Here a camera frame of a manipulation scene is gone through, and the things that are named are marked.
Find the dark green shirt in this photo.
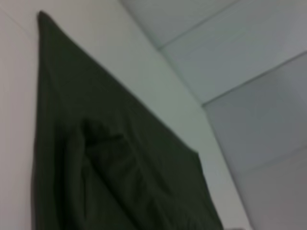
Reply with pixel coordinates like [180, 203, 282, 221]
[30, 10, 225, 230]

